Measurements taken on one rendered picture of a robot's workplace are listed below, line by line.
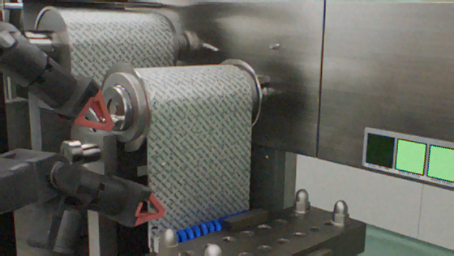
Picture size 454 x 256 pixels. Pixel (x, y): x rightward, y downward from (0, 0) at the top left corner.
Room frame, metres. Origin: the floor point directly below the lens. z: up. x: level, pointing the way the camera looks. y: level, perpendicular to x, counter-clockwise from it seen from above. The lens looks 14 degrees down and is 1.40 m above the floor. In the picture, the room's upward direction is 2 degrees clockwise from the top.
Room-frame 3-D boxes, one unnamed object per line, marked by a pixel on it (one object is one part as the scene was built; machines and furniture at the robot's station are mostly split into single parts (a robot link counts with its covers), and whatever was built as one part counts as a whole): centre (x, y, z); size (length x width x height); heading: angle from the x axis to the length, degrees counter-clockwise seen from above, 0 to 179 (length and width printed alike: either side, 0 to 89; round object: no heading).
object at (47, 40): (1.07, 0.45, 1.33); 0.06 x 0.06 x 0.06; 48
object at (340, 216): (1.01, -0.13, 1.05); 0.04 x 0.04 x 0.04
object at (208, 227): (0.96, 0.11, 1.03); 0.21 x 0.04 x 0.03; 138
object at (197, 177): (0.97, 0.12, 1.11); 0.23 x 0.01 x 0.18; 138
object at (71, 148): (0.89, 0.33, 1.18); 0.04 x 0.02 x 0.04; 48
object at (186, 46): (1.31, 0.24, 1.33); 0.07 x 0.07 x 0.07; 48
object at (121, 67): (0.93, 0.25, 1.25); 0.15 x 0.01 x 0.15; 48
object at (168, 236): (0.83, 0.16, 1.05); 0.04 x 0.04 x 0.04
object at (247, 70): (1.11, 0.08, 1.25); 0.15 x 0.01 x 0.15; 48
